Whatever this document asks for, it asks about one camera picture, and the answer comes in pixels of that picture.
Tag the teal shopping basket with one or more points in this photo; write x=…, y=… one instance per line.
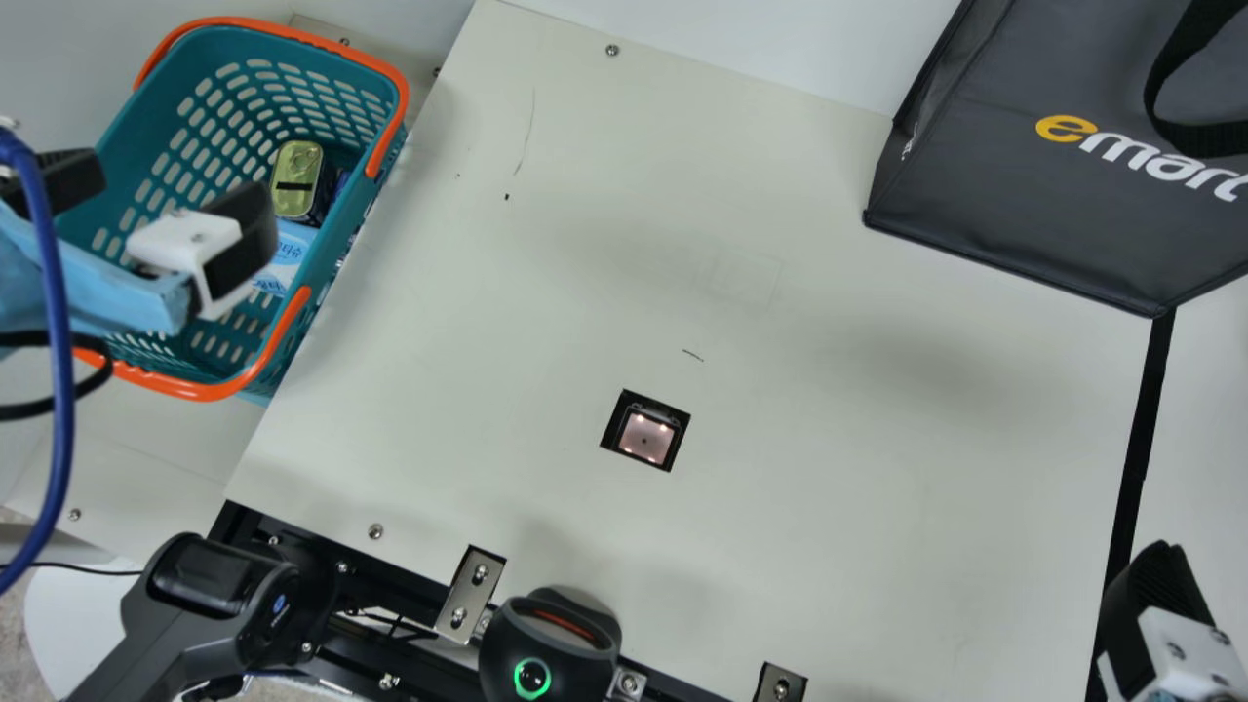
x=224, y=97

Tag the gold rectangular tin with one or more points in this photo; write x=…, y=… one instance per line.
x=295, y=180

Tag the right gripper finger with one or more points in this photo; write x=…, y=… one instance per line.
x=1170, y=624

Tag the black device with green light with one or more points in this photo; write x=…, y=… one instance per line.
x=546, y=643

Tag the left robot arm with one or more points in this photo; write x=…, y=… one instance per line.
x=214, y=595

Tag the small square scanner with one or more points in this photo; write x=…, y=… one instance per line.
x=645, y=431

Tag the light blue tissue pack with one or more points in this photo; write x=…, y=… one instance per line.
x=288, y=258

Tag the dark blue package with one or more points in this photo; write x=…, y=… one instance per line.
x=333, y=195

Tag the black strip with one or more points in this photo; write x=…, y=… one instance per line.
x=1141, y=439

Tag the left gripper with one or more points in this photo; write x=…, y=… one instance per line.
x=107, y=292

